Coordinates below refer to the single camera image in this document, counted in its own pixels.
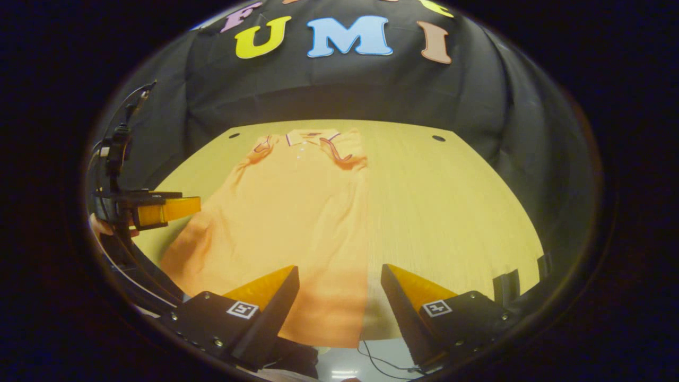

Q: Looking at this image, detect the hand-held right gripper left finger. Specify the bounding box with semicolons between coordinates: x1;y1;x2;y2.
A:
159;265;301;372

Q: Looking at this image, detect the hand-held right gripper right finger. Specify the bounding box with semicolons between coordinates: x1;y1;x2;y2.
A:
380;264;523;375

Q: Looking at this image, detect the orange polo T-shirt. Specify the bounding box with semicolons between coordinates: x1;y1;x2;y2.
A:
160;128;369;349

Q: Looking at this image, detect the person's dark clothing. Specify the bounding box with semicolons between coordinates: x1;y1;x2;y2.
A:
263;335;320;380

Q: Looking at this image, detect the black backdrop cloth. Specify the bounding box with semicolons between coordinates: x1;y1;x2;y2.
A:
88;0;599;287

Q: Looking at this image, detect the thin black cable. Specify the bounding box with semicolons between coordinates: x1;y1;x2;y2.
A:
356;341;425;380

